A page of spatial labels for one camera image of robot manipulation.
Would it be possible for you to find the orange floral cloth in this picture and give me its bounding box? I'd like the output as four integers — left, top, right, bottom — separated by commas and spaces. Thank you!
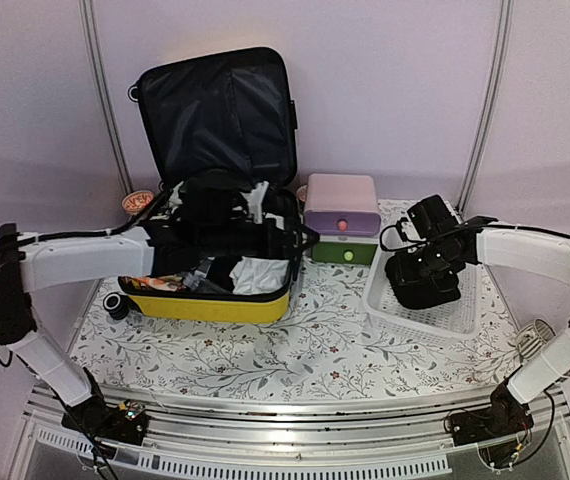
119, 275, 189, 293

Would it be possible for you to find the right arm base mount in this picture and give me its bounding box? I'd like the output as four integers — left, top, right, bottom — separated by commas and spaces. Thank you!
443, 378, 535, 446

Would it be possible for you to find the pink purple drawer box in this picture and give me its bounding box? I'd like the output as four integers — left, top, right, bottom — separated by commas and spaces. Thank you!
303, 173, 381, 237

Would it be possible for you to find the floral table mat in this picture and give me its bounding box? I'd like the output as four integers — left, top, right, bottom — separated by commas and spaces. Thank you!
71, 260, 520, 403

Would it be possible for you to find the red patterned cup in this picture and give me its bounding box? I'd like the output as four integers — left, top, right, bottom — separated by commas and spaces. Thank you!
121, 190, 154, 215

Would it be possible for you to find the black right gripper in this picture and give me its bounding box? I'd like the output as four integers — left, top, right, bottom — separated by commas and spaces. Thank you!
395, 239, 459, 285

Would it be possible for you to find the white plastic basket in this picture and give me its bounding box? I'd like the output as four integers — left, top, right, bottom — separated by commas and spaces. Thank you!
363, 205, 484, 339

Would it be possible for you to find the black garment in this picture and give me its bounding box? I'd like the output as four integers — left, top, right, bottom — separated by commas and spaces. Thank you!
384, 252, 465, 310

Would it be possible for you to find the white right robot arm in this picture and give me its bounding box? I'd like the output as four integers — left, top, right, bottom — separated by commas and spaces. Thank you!
384, 195, 570, 436

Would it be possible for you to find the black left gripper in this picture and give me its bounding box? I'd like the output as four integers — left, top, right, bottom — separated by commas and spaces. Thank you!
200, 216, 322, 261

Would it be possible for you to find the zebra striped cloth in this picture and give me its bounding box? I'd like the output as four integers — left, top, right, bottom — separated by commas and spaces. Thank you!
169, 178, 278, 252

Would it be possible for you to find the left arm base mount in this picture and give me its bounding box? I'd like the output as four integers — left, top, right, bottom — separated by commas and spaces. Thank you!
61, 397, 149, 446

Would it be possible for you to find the green drawer box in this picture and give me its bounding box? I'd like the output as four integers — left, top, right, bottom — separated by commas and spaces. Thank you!
311, 235, 378, 266

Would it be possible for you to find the yellow Pikachu suitcase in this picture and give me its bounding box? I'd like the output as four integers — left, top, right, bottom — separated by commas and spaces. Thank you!
103, 47, 306, 324

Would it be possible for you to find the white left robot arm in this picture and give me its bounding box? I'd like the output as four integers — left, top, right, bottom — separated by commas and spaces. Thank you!
0, 170, 304, 434

